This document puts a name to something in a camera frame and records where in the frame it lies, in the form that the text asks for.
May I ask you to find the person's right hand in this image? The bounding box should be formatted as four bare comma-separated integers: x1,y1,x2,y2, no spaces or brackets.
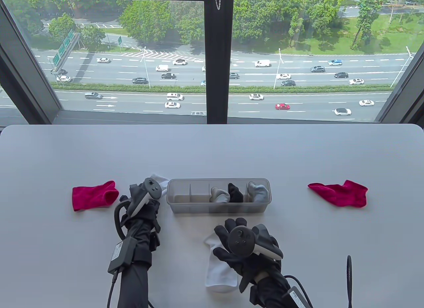
214,218,284,292

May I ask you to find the person's left hand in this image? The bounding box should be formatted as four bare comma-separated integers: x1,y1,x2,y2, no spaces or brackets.
120,199,162,239

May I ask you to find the white sock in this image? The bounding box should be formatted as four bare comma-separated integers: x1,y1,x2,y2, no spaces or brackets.
204,232,239,293
150,174,171,200

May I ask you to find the red sock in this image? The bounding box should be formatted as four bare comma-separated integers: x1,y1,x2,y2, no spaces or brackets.
72,180,120,212
307,180,368,208

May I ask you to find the light blue sock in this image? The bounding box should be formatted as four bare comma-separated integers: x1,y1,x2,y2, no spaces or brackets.
248,181,269,202

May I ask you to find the black sock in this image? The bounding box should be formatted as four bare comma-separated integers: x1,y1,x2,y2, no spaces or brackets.
228,182,244,203

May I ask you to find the grey sock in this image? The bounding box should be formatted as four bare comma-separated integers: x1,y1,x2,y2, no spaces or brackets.
210,186,231,204

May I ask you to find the person's left forearm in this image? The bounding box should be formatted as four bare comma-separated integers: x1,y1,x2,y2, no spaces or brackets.
117,235,157,308

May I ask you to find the black forearm sensor box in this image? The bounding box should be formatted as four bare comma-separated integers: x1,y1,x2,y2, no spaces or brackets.
287,286,314,308
107,237,137,274

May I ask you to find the person's right forearm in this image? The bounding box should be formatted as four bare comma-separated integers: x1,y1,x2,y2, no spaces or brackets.
250,275,298,308

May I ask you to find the clear plastic divided organizer box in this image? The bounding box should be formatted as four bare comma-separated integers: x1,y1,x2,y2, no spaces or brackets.
166,178,272,214

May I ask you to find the black cable loop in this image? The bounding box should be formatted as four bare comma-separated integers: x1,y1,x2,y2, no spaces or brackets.
346,255,353,308

